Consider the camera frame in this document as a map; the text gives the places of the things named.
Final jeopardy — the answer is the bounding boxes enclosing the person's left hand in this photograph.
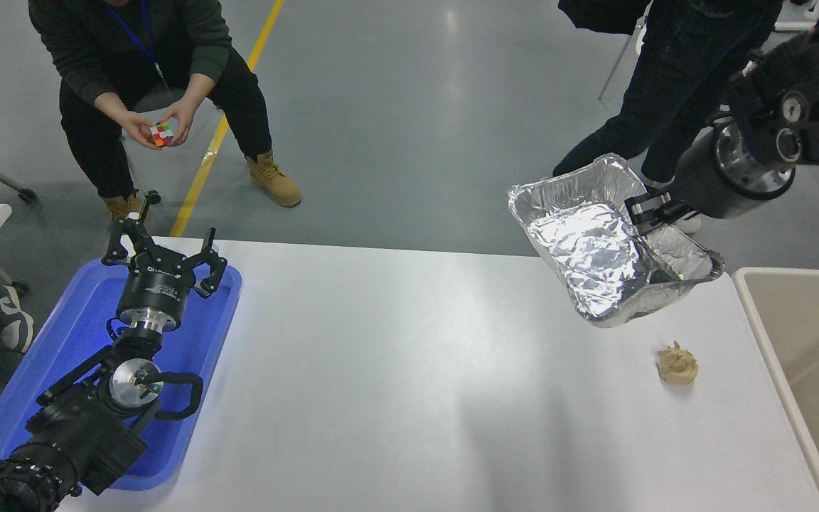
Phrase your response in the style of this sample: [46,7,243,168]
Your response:
[159,97,201,148]

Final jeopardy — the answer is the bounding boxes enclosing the foil tray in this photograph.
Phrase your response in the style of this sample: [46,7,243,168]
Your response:
[508,153,725,329]

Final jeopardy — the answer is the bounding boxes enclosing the blue plastic tray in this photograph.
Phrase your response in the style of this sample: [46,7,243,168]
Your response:
[0,256,243,493]

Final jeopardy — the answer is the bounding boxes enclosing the person's foot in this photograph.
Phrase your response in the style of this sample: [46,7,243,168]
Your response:
[0,284,34,355]

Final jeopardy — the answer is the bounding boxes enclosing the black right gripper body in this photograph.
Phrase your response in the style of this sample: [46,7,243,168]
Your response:
[673,128,774,221]

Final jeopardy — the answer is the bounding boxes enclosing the person's right hand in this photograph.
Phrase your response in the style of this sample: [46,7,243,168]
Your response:
[115,110,163,150]

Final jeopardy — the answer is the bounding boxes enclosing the person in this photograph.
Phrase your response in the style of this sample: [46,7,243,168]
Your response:
[552,0,783,235]
[28,0,304,221]

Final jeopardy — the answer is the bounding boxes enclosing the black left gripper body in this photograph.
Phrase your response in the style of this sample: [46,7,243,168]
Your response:
[117,257,201,322]

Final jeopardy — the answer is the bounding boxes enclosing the white chair with metal legs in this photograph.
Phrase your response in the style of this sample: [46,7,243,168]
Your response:
[598,18,649,100]

